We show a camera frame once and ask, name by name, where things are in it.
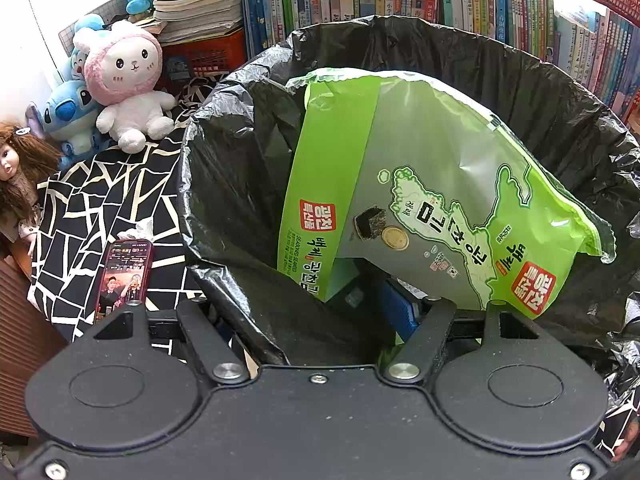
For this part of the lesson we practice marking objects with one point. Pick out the blue cat plush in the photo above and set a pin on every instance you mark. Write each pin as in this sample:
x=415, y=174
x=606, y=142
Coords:
x=77, y=67

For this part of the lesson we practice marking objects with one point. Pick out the pink plush rabbit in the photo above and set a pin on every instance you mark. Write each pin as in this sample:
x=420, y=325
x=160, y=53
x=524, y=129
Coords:
x=127, y=70

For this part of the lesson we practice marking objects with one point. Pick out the woven bin with black bag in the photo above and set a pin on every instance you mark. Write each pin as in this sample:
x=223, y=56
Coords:
x=235, y=160

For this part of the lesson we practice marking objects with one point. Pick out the crumpled white tissue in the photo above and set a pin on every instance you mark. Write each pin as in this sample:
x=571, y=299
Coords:
x=135, y=230

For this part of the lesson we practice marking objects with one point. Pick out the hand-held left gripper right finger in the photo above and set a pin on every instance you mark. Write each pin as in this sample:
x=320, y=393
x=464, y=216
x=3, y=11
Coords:
x=400, y=310

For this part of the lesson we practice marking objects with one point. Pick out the stack of flat paperback books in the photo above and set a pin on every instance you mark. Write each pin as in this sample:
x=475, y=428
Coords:
x=200, y=10

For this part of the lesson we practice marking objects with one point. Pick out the red plastic crate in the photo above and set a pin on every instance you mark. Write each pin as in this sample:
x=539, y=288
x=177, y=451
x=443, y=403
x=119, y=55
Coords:
x=210, y=55

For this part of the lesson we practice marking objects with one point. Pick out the green snack bag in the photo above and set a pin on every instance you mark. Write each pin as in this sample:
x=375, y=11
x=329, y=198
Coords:
x=425, y=160

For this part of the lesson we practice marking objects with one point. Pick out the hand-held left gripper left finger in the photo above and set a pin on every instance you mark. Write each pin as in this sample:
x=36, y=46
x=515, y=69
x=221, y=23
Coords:
x=200, y=330

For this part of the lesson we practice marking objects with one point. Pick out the smartphone in red case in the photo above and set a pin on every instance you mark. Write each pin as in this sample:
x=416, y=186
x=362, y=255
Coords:
x=125, y=275

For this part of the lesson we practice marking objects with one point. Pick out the doll with brown hair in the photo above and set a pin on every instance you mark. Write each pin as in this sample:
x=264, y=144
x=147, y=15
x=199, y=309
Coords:
x=15, y=160

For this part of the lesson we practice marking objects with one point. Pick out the brown ribbed cloth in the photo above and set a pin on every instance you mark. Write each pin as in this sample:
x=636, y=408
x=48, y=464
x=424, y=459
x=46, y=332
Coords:
x=25, y=360

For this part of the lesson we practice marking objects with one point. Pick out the blue big-eared alien plush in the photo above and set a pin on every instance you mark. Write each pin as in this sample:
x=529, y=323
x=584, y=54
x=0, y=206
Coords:
x=65, y=110

